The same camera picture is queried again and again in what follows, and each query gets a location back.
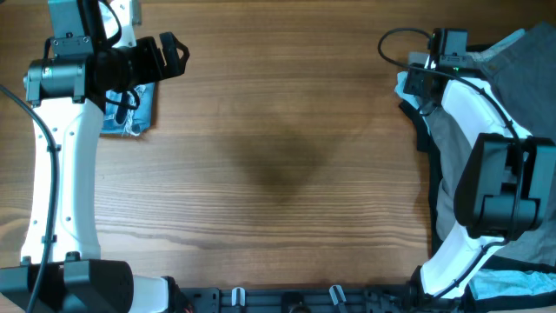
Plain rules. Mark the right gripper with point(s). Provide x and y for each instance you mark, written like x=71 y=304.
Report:
x=412 y=83

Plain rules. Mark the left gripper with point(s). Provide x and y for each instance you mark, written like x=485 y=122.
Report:
x=155 y=69

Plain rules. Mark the grey shorts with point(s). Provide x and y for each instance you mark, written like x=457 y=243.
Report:
x=523 y=75

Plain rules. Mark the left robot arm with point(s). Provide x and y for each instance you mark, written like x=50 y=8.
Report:
x=61 y=268

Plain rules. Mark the folded blue denim shorts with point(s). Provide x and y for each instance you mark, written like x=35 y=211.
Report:
x=120 y=121

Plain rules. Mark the light blue garment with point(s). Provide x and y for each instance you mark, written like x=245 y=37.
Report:
x=508 y=282

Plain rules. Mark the black garment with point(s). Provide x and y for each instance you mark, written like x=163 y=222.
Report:
x=428 y=143

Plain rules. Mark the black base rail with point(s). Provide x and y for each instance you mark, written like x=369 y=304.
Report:
x=334 y=299

